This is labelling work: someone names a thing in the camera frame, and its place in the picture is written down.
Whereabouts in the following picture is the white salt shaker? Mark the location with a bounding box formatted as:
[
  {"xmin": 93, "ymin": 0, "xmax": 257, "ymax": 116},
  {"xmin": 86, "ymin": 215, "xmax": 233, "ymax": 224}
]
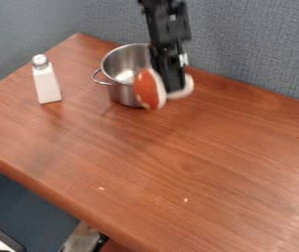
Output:
[{"xmin": 32, "ymin": 54, "xmax": 62, "ymax": 104}]

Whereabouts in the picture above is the metal table leg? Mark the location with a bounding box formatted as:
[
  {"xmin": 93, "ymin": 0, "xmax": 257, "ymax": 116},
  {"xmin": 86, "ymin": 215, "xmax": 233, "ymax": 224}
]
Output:
[{"xmin": 59, "ymin": 221, "xmax": 110, "ymax": 252}]

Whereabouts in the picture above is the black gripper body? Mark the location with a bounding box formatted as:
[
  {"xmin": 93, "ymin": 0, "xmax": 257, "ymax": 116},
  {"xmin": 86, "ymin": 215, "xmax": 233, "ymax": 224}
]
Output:
[{"xmin": 138, "ymin": 0, "xmax": 192, "ymax": 59}]

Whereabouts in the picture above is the red and white toy mushroom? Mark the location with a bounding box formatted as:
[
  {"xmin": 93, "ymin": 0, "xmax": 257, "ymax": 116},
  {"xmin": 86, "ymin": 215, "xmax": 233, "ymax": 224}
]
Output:
[{"xmin": 133, "ymin": 68, "xmax": 194, "ymax": 110}]

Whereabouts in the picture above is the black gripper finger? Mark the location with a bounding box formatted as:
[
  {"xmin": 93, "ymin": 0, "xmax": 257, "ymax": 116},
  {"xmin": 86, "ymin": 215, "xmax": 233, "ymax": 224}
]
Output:
[{"xmin": 150, "ymin": 45, "xmax": 188, "ymax": 94}]

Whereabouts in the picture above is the metal pot with handles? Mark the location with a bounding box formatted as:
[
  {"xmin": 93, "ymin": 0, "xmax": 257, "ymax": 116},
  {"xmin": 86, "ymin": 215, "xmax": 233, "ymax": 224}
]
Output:
[{"xmin": 93, "ymin": 43, "xmax": 153, "ymax": 107}]

